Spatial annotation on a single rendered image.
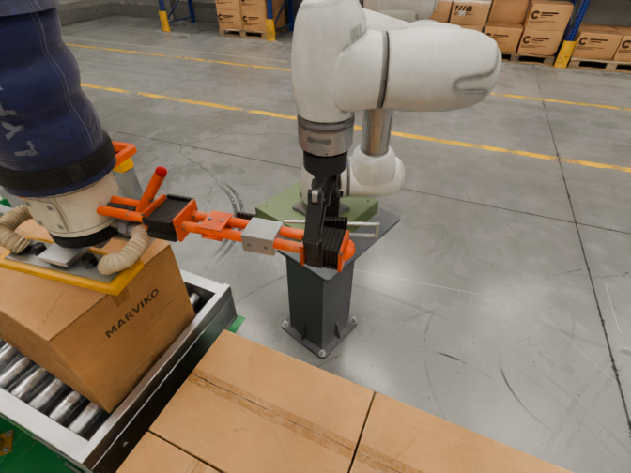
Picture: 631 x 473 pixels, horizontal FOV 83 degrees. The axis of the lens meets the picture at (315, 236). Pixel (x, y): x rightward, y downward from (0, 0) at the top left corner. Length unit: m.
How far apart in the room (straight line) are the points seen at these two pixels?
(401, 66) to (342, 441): 1.02
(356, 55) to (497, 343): 1.93
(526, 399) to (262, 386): 1.32
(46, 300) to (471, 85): 1.10
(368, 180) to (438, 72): 0.84
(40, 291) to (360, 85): 1.01
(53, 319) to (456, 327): 1.86
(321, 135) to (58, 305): 0.86
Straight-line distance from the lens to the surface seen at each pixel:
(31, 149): 0.84
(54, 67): 0.83
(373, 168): 1.30
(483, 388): 2.06
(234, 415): 1.27
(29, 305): 1.21
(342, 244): 0.68
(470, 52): 0.56
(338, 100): 0.53
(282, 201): 1.56
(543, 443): 2.05
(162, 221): 0.79
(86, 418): 1.43
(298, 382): 1.29
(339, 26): 0.51
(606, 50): 7.96
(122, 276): 0.91
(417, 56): 0.53
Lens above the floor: 1.69
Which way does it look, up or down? 40 degrees down
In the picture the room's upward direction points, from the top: straight up
